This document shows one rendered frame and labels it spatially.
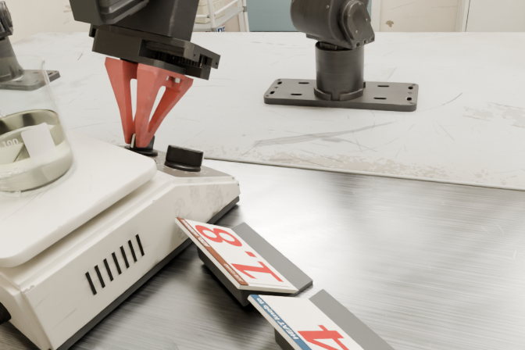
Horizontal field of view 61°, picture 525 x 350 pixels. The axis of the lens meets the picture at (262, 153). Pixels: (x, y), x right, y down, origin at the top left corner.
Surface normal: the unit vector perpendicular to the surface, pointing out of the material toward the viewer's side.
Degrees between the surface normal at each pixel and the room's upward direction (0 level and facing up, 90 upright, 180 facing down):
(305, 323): 40
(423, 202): 0
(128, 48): 61
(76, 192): 0
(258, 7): 90
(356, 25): 90
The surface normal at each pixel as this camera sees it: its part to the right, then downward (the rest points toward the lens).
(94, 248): 0.80, 0.24
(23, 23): 0.94, 0.09
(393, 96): -0.09, -0.86
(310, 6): -0.77, 0.06
